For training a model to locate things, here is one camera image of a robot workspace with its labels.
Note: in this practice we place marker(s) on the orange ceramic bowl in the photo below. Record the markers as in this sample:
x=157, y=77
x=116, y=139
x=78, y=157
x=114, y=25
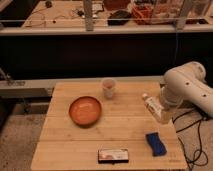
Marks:
x=85, y=111

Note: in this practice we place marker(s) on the metal clamp at left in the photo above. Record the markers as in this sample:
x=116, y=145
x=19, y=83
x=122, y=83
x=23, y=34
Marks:
x=9, y=80

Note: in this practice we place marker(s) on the black object on bench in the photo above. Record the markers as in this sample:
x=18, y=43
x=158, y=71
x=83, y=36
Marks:
x=119, y=17

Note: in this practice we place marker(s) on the white squeeze bottle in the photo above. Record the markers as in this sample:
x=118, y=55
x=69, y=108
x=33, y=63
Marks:
x=153, y=105

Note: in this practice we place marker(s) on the orange crate on bench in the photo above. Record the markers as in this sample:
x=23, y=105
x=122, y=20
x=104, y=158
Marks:
x=141, y=15

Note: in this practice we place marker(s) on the blue sponge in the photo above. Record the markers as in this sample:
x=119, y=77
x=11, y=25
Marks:
x=157, y=146

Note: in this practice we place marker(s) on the black rectangular box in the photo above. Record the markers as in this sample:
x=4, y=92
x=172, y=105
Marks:
x=113, y=156

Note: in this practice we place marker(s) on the grey right post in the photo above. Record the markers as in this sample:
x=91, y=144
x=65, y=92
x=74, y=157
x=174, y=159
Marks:
x=185, y=9

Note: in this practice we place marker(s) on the grey vertical post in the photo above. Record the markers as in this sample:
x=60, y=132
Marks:
x=87, y=4

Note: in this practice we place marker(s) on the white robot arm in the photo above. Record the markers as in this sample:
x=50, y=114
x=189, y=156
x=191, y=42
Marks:
x=185, y=82

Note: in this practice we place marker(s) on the translucent plastic cup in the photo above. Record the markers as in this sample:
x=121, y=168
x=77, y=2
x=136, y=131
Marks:
x=108, y=87

